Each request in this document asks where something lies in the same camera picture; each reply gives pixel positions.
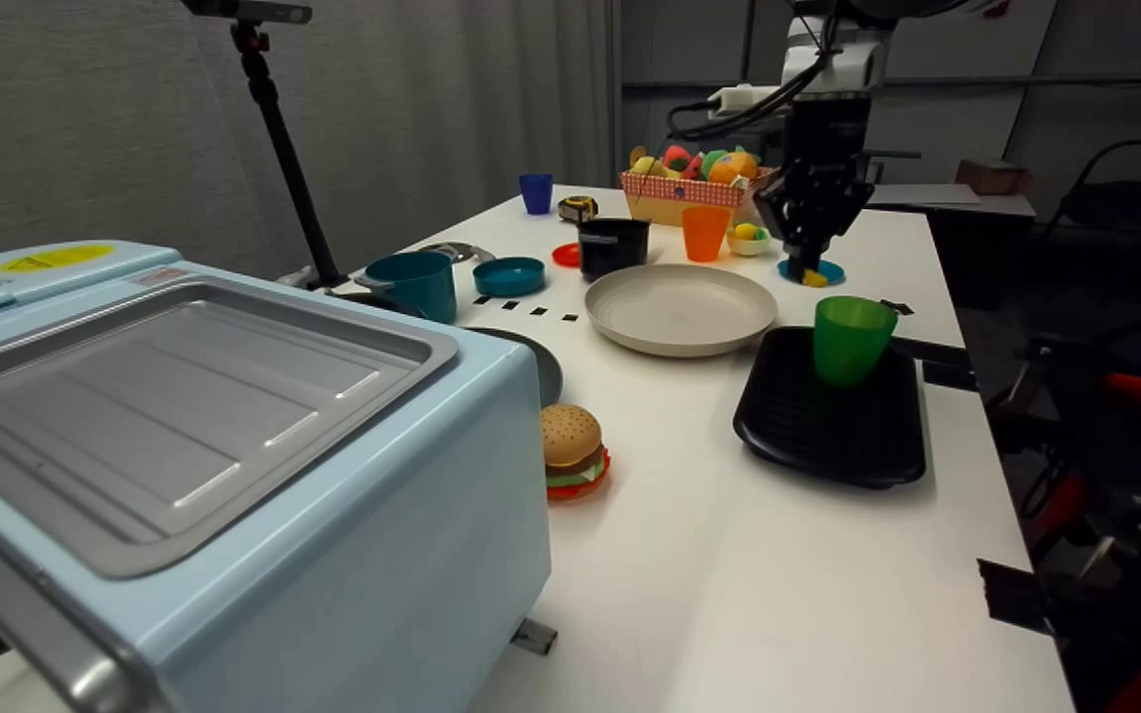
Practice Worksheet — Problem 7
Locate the grey curtain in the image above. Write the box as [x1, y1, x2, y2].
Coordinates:
[0, 0, 626, 288]

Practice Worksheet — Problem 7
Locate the black tape patch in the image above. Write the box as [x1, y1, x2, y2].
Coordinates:
[911, 336, 984, 394]
[980, 560, 1063, 637]

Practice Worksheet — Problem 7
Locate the toy hamburger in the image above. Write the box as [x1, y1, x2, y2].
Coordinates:
[540, 399, 612, 507]

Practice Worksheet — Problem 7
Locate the small brown box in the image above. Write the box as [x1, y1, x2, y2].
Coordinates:
[949, 153, 1034, 198]

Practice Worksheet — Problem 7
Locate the small teal saucer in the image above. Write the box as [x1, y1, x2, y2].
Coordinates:
[776, 255, 849, 288]

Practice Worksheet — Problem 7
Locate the orange plastic cup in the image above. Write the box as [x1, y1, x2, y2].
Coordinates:
[676, 198, 738, 267]

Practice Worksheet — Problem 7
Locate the blue plastic cup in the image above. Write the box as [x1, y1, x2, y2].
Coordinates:
[513, 171, 558, 217]

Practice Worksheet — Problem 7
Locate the black bowl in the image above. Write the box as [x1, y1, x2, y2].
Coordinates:
[578, 213, 653, 287]

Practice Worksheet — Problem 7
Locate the teal toy pot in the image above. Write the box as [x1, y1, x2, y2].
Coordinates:
[359, 251, 461, 328]

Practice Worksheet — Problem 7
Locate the teal pot lid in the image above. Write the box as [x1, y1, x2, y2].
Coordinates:
[471, 255, 549, 303]

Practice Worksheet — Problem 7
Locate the light blue toaster oven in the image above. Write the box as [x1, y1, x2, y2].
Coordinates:
[0, 234, 558, 713]

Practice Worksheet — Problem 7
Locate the black rectangular tray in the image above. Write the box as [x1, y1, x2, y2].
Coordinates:
[730, 326, 931, 490]

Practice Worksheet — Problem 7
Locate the black camera tripod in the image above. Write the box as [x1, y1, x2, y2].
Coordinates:
[178, 0, 348, 295]

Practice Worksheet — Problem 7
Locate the beige round plate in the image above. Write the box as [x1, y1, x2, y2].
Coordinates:
[583, 260, 779, 362]

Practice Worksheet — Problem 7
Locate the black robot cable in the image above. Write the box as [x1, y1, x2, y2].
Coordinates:
[665, 52, 838, 143]

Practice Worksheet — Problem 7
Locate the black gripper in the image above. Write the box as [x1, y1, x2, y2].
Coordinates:
[751, 95, 878, 287]

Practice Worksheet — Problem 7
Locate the green plastic cup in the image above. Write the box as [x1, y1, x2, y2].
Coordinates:
[813, 295, 904, 394]

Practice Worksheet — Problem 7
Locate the black chair frame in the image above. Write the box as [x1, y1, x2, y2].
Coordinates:
[1039, 132, 1141, 255]

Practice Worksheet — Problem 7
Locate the toy fruit basket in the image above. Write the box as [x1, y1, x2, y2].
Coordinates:
[619, 140, 763, 230]

